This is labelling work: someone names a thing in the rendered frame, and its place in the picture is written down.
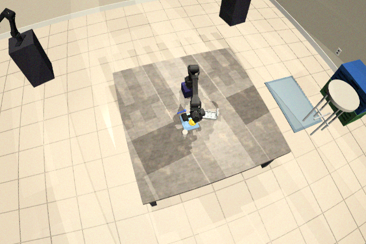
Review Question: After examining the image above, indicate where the light blue flat mat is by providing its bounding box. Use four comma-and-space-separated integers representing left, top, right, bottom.
179, 116, 199, 131

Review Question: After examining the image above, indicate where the yellow plate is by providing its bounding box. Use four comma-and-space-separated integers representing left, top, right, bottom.
189, 119, 196, 126

